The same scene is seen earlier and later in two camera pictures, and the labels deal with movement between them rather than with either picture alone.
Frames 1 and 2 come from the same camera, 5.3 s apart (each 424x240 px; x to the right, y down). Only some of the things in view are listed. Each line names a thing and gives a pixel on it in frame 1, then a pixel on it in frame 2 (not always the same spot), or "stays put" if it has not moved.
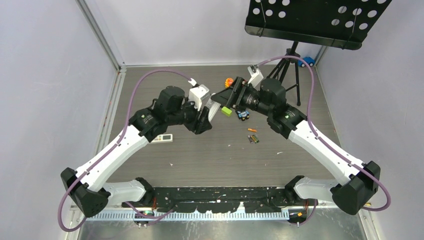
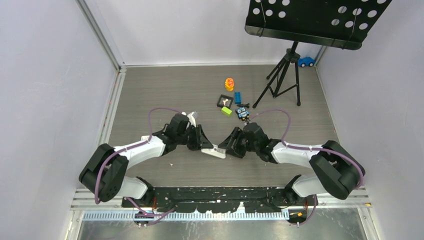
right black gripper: (228, 97) to (235, 151)
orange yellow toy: (228, 82) stays put
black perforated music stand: (342, 24) stays put
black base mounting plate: (222, 199) stays put
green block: (226, 111) stays put
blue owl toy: (244, 115) stays put
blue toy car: (308, 60) stays put
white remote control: (213, 106) to (217, 151)
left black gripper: (200, 122) to (200, 141)
